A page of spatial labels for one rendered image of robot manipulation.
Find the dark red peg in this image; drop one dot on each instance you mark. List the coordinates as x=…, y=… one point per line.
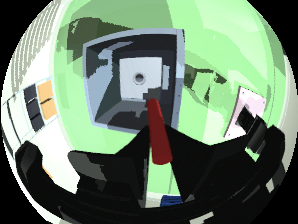
x=159, y=142

